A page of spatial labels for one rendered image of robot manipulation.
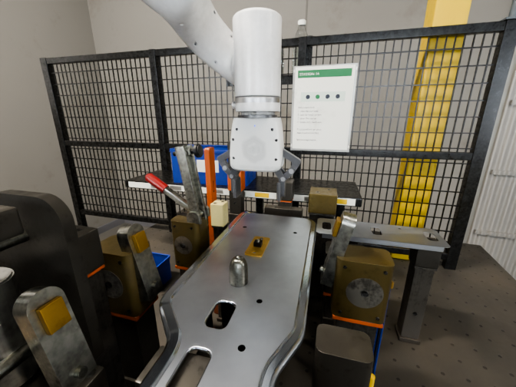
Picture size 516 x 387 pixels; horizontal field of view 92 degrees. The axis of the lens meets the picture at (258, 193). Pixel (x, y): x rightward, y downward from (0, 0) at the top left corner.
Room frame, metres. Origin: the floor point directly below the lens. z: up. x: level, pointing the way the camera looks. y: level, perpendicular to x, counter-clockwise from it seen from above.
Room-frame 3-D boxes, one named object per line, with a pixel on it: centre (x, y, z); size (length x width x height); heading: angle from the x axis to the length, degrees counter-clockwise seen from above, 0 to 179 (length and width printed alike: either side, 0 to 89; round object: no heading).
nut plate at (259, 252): (0.49, 0.00, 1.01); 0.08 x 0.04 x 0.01; 165
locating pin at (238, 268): (0.37, 0.03, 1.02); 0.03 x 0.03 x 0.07
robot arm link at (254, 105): (0.49, 0.00, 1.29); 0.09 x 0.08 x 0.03; 75
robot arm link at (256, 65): (0.49, 0.00, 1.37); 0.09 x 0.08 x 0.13; 16
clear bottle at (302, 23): (1.11, -0.17, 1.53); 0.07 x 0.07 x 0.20
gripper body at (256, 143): (0.49, 0.00, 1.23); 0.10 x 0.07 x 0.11; 75
